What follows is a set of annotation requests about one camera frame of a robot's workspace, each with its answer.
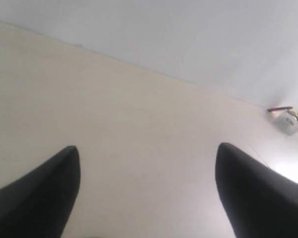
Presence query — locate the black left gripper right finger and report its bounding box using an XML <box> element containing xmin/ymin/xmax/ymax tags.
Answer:
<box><xmin>215</xmin><ymin>143</ymin><xmax>298</xmax><ymax>238</ymax></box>

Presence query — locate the white box with red strip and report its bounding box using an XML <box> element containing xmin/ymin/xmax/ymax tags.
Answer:
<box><xmin>267</xmin><ymin>107</ymin><xmax>298</xmax><ymax>136</ymax></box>

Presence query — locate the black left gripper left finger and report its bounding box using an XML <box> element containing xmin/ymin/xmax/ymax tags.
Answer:
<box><xmin>0</xmin><ymin>146</ymin><xmax>80</xmax><ymax>238</ymax></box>

